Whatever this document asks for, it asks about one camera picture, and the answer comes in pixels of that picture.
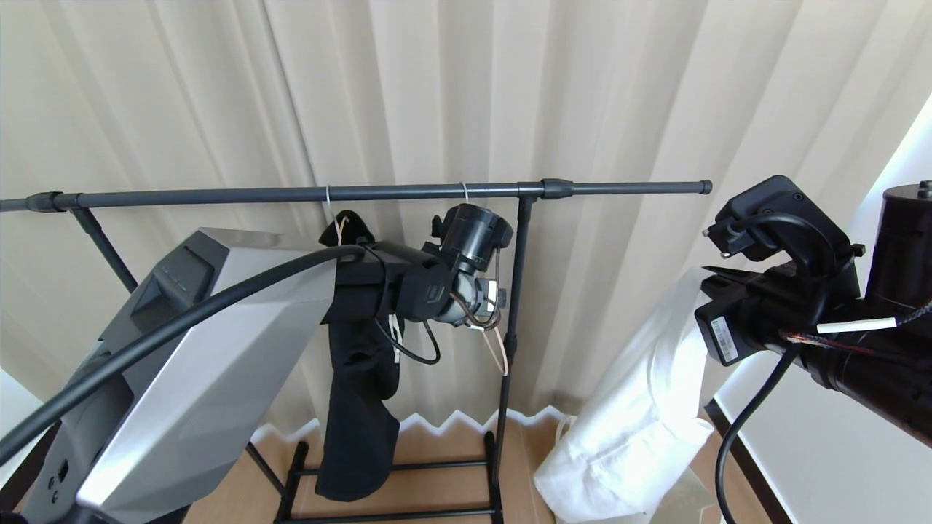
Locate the white laundry basket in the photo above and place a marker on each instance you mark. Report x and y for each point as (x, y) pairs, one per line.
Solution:
(684, 503)

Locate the black clothes rack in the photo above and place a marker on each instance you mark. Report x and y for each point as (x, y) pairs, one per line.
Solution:
(218, 196)

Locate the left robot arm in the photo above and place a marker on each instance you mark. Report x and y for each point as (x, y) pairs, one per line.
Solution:
(218, 364)

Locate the beige curtain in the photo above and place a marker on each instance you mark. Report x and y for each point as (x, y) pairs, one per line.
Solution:
(510, 87)

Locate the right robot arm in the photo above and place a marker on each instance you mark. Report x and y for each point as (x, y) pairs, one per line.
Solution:
(888, 371)

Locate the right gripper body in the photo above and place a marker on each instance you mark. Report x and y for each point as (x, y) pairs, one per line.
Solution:
(757, 320)

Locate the black shorts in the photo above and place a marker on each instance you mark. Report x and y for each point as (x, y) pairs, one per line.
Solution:
(357, 437)

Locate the pink clothes hanger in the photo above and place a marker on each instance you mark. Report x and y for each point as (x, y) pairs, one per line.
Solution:
(344, 231)
(501, 356)

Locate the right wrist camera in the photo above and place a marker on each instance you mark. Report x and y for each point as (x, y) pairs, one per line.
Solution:
(772, 211)

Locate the white shirt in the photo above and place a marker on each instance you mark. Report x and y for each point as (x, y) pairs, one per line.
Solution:
(641, 407)

